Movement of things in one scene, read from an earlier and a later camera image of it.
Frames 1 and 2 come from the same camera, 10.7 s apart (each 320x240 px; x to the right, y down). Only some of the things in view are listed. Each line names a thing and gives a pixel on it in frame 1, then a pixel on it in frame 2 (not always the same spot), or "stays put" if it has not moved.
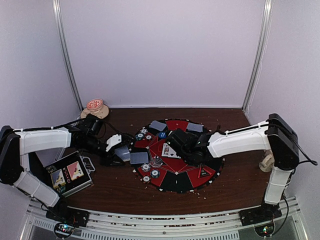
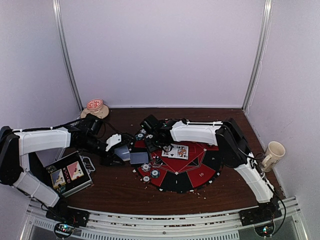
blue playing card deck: x=123 y=153 stays put
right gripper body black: x=187 y=159 -> x=156 y=144
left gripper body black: x=105 y=160 stays put
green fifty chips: x=154 y=173 stays put
